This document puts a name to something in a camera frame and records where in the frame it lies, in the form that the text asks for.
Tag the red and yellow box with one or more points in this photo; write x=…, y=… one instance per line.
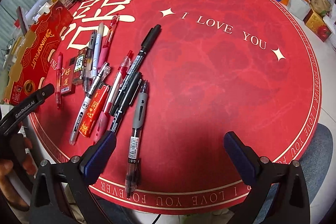
x=317, y=24

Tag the white pen with clear cap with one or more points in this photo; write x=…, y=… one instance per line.
x=81, y=113

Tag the red and gold gift box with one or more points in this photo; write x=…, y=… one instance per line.
x=39, y=50

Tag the black pen with grey grip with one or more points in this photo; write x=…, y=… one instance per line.
x=139, y=113

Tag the long black marker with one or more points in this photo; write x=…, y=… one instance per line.
x=149, y=37

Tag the dark upright stick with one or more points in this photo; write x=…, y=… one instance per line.
x=21, y=19

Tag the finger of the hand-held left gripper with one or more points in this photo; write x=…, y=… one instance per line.
x=46, y=91

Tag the black pen with clip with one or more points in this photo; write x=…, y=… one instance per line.
x=131, y=85

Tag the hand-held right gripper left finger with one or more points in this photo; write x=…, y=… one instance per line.
x=101, y=150

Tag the person's left hand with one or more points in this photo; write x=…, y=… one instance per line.
x=27, y=158

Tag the red lighter with gold print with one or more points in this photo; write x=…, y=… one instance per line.
x=67, y=82

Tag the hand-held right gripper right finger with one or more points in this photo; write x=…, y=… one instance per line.
x=239, y=153

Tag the white paper bag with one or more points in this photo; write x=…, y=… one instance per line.
x=298, y=7

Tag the grey stool cushion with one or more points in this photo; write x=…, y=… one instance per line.
x=317, y=150

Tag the tan woven bag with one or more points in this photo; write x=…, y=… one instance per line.
x=320, y=1

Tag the red and white click pen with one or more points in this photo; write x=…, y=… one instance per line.
x=123, y=66

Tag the black lighter with white label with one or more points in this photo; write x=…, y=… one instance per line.
x=79, y=64

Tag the red gold patterned lighter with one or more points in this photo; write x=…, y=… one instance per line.
x=93, y=113

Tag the grey and black pen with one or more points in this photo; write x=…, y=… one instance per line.
x=89, y=56

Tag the small red pen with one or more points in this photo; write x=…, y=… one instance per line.
x=59, y=74

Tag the round red printed mat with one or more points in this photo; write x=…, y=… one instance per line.
x=210, y=82

